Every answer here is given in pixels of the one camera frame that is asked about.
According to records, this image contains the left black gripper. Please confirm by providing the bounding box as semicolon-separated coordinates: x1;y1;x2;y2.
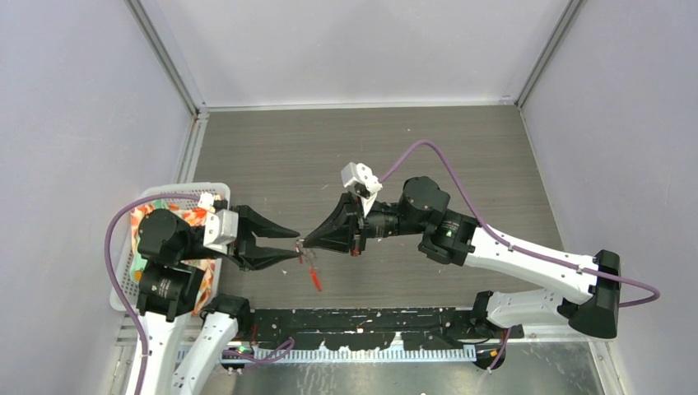
180;201;300;267

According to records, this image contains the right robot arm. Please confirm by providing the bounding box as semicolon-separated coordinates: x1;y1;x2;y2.
302;176;621;339

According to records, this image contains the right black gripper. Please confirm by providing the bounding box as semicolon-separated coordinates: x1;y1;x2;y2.
303;188;427;256

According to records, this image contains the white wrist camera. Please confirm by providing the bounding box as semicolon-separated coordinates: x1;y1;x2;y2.
198;193;239;255
341;162;383;217

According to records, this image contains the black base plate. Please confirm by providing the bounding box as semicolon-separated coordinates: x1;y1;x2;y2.
234;307;505;351

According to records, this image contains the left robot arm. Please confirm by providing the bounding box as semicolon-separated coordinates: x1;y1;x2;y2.
127;200;300;394

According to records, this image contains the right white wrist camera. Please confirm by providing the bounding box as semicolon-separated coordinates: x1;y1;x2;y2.
341;162;383;217

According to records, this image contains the colourful patterned cloth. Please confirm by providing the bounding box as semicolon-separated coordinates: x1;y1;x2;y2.
128;195;225;318

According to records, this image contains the white plastic basket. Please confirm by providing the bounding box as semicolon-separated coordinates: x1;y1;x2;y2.
114;182;230;311

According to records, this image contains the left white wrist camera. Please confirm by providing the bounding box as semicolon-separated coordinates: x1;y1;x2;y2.
198;193;239;255

